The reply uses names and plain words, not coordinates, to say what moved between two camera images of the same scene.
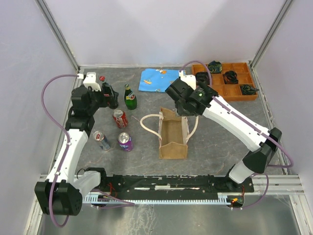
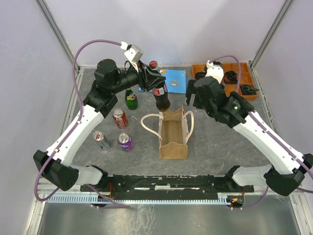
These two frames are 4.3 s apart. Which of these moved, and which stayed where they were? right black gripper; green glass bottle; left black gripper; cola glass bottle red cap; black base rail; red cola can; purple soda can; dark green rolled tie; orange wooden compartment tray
Moved: cola glass bottle red cap; right black gripper; left black gripper
Stayed: orange wooden compartment tray; black base rail; green glass bottle; red cola can; dark green rolled tie; purple soda can
